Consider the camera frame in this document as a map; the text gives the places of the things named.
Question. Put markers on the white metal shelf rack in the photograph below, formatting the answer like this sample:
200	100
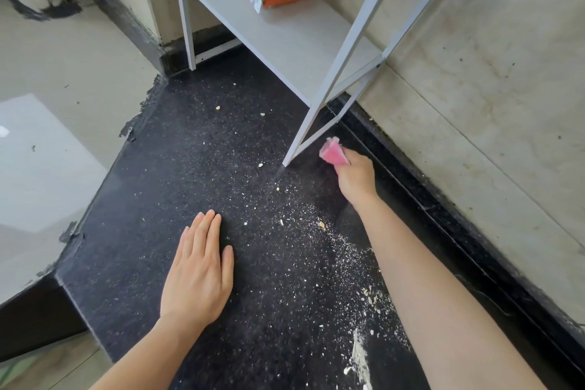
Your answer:
283	33

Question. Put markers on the person's right forearm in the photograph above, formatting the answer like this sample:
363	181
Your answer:
438	303

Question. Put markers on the black speckled countertop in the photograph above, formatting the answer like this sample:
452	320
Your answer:
183	175

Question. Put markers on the person's left hand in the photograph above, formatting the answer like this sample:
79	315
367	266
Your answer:
199	280

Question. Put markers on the person's left forearm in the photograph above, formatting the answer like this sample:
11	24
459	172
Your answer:
155	357

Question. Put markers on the pink cloth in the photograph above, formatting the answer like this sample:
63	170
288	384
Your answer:
332	154

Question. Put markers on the person's right hand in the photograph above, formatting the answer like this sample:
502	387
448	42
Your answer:
358	179

